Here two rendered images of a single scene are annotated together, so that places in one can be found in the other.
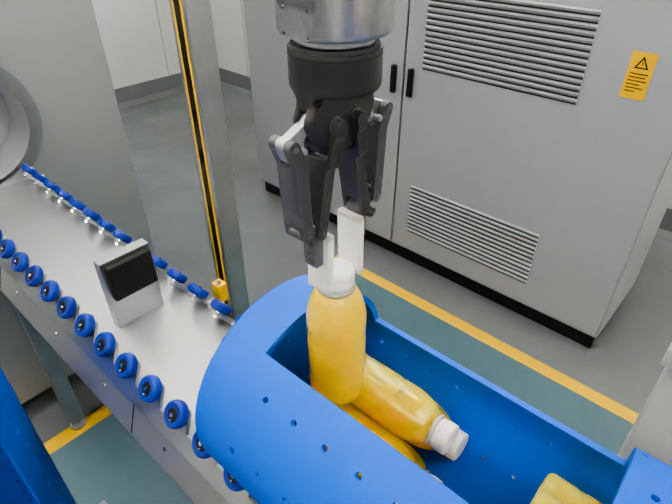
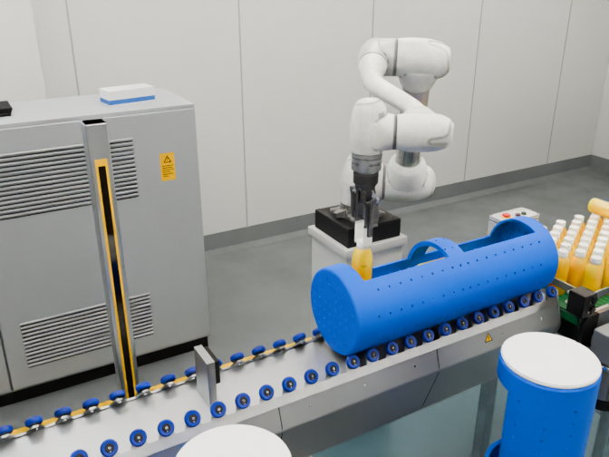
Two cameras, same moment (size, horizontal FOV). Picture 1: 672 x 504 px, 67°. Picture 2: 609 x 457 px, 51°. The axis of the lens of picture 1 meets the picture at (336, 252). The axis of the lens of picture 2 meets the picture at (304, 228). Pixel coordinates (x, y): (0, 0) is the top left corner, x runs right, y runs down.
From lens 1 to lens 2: 181 cm
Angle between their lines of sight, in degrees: 63
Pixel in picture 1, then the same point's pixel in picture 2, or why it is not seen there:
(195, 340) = (248, 377)
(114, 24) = not seen: outside the picture
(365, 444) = (405, 273)
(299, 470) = (401, 295)
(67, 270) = (124, 434)
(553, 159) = (138, 237)
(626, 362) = (228, 337)
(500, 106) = (84, 219)
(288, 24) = (372, 170)
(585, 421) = not seen: hidden behind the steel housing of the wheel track
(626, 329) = not seen: hidden behind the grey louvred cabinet
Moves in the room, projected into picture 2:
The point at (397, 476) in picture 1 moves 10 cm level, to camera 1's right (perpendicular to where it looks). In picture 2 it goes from (416, 271) to (420, 258)
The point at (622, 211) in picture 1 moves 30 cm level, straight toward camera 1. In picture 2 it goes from (191, 246) to (221, 265)
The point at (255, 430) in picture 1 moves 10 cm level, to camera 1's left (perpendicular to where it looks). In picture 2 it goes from (382, 299) to (375, 316)
